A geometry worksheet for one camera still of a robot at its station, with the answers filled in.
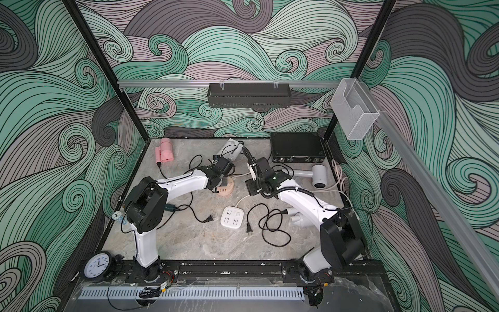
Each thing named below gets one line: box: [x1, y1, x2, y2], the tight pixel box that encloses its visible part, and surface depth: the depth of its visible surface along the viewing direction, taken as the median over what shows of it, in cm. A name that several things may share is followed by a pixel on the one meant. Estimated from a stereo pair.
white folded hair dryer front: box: [287, 207, 302, 222], surface depth 89 cm
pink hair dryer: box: [154, 137, 175, 164], surface depth 111 cm
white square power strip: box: [220, 206, 245, 229], surface depth 87 cm
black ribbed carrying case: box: [270, 131, 326, 163], surface depth 115 cm
